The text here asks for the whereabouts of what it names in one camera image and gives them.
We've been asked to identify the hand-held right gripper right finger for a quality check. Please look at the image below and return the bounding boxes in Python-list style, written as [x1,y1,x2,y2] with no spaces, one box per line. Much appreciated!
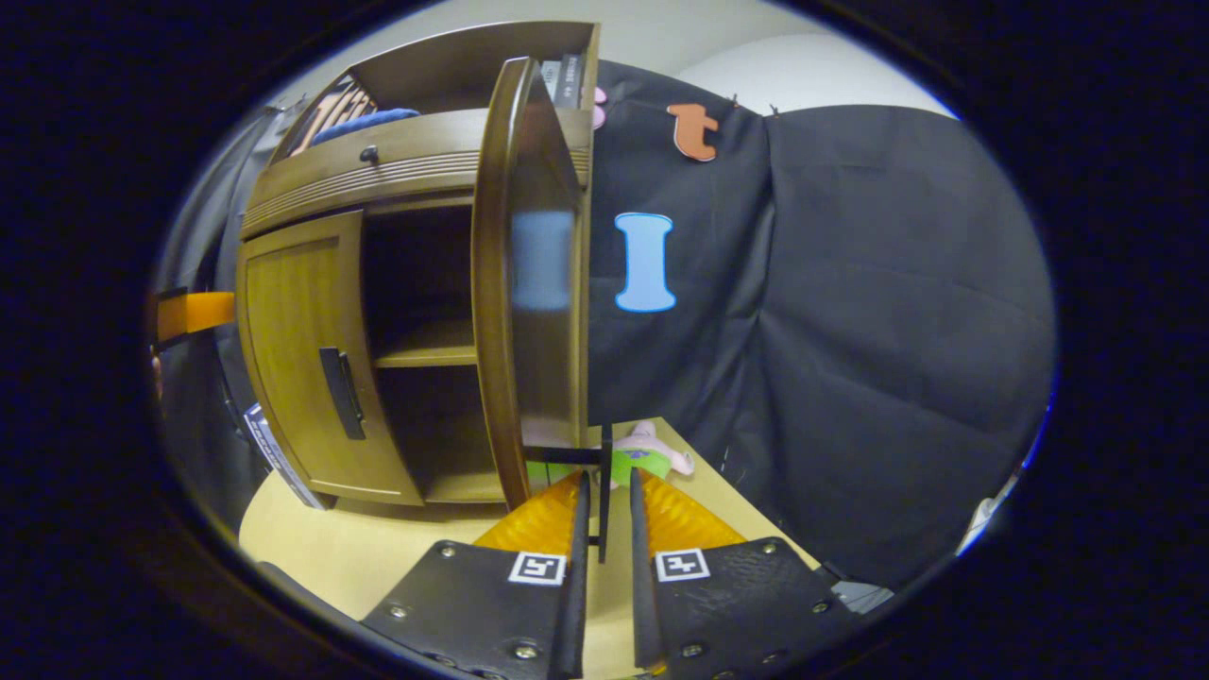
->
[629,469,862,679]

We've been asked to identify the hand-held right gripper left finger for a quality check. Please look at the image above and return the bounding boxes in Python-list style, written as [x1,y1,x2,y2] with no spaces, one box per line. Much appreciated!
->
[361,470,592,680]

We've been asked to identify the wooden shoe cabinet door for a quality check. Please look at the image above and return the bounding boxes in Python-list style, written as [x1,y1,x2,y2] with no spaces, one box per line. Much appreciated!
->
[470,57,615,565]
[236,210,424,507]

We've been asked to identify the wooden double-door shoe cabinet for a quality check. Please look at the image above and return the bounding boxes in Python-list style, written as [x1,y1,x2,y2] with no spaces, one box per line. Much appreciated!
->
[236,21,603,511]

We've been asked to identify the pink plush toy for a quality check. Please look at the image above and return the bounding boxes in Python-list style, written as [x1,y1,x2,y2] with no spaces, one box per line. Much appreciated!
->
[604,420,696,492]

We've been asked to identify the printed board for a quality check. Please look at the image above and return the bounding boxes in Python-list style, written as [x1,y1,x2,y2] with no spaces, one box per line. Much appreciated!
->
[243,403,329,512]

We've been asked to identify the blue folded towel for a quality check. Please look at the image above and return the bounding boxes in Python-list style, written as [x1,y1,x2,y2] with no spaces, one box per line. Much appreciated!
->
[312,107,422,147]

